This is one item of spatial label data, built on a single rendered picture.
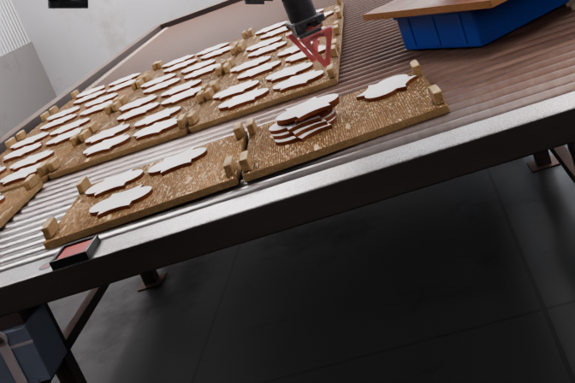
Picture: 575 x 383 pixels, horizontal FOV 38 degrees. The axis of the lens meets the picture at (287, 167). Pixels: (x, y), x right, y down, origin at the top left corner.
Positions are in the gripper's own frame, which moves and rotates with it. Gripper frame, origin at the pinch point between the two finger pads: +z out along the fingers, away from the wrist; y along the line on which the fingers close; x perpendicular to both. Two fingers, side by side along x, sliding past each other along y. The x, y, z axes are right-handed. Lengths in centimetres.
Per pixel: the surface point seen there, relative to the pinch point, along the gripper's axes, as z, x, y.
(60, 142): 10, 68, 103
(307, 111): 8.0, 7.0, -4.1
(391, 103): 13.0, -9.4, -6.2
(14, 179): 10, 79, 69
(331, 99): 8.2, 1.2, -2.4
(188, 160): 10.9, 32.9, 11.3
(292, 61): 12, -8, 79
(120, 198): 10, 49, 3
